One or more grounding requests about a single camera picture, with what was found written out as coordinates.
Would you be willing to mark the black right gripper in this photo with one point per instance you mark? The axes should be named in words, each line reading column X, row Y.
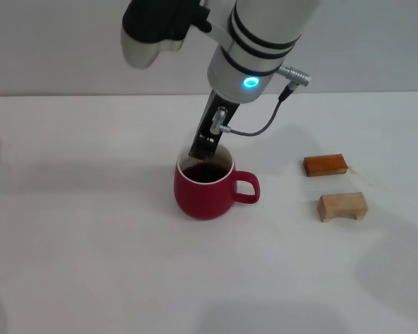
column 216, row 115

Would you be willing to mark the red ceramic coffee cup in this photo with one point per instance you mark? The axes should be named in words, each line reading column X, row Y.
column 205, row 202

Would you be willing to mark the dark orange wooden block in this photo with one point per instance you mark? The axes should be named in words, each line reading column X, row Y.
column 324, row 165

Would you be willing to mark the light wooden arch block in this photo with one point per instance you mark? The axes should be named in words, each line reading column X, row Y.
column 338, row 205

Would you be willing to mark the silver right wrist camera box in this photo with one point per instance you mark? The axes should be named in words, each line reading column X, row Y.
column 149, row 31

